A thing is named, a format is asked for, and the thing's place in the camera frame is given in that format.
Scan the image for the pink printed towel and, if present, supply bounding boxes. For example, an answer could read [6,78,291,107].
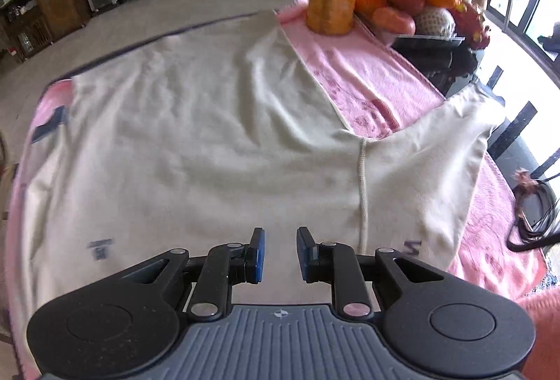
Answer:
[4,0,547,380]

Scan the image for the beige shorts with dark trim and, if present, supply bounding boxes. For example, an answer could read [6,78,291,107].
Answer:
[9,10,506,346]

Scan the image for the person's right forearm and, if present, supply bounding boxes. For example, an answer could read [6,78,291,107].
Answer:
[516,288,560,380]

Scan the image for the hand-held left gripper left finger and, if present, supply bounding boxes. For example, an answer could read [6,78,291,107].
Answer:
[117,227,266,323]

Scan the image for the black cable bundle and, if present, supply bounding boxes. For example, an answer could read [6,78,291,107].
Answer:
[507,170,560,252]

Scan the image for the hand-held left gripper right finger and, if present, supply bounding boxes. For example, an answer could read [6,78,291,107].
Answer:
[296,226,448,318]

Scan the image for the metal fruit tray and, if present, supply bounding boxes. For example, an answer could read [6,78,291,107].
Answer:
[376,26,465,50]

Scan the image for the pink apple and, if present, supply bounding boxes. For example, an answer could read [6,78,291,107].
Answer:
[373,7,416,35]

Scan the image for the dragon fruit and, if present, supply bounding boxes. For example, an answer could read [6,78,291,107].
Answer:
[453,1,491,50]

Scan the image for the wooden cabinet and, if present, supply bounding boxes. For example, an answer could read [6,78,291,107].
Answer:
[0,0,90,61]

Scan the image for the fruit in white foam net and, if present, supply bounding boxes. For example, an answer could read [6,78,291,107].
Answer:
[415,7,456,40]

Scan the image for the small tangerine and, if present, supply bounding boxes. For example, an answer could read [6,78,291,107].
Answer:
[355,0,388,15]

